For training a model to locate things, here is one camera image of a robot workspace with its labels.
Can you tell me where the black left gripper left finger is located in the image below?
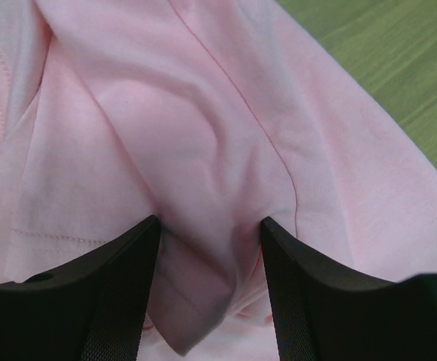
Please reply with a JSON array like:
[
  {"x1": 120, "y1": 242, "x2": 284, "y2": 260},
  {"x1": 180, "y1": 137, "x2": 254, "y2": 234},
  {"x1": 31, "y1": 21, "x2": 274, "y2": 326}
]
[{"x1": 0, "y1": 216, "x2": 161, "y2": 361}]

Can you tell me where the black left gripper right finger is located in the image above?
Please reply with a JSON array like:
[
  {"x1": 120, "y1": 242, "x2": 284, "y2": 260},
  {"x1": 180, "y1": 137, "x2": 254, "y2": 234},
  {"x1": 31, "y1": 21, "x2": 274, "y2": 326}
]
[{"x1": 260, "y1": 218, "x2": 437, "y2": 361}]

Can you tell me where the pink t shirt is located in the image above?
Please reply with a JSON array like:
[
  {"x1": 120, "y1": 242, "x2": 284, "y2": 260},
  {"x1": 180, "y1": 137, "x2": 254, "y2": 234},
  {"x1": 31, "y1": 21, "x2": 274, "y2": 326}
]
[{"x1": 0, "y1": 1, "x2": 437, "y2": 360}]

